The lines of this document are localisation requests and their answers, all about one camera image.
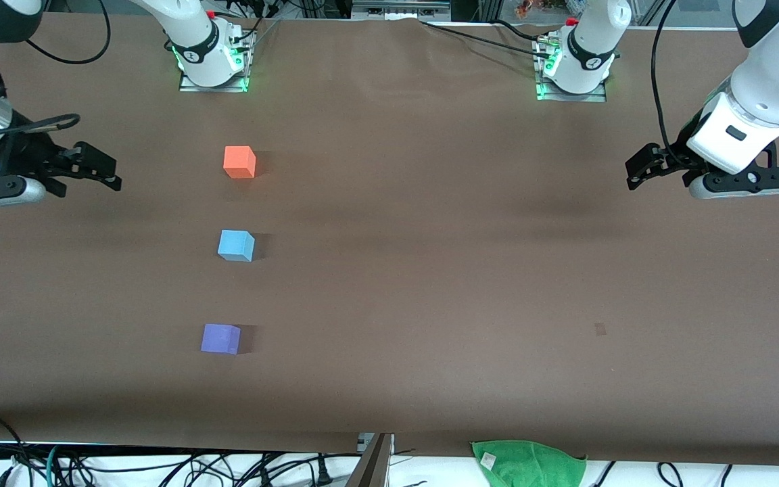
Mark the purple block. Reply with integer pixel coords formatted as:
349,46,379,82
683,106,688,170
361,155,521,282
200,323,241,355

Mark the orange toy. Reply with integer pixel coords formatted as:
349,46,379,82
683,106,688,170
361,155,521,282
515,0,569,19

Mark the orange block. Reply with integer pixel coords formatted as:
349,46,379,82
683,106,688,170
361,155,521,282
223,145,257,179

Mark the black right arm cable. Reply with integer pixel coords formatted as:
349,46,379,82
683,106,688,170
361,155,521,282
0,0,112,136

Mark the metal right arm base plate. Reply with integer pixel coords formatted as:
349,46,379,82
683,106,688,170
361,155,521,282
179,30,250,93

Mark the metal bar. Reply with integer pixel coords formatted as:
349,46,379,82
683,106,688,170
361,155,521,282
346,433,394,487

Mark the green cloth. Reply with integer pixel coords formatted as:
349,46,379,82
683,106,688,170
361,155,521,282
471,440,588,487

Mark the black cable across table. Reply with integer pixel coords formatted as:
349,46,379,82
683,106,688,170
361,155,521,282
420,19,556,58

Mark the black cable with plug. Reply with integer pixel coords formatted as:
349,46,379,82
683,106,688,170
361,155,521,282
254,452,363,487

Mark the brown table cover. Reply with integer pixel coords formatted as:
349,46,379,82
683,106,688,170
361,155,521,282
0,12,779,467

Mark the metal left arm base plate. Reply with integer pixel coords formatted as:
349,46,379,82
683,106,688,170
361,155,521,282
535,37,608,103

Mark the blue block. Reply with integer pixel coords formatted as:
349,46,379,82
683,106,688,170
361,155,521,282
217,229,256,263

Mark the aluminium frame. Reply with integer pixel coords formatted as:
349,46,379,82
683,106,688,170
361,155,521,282
352,0,451,21

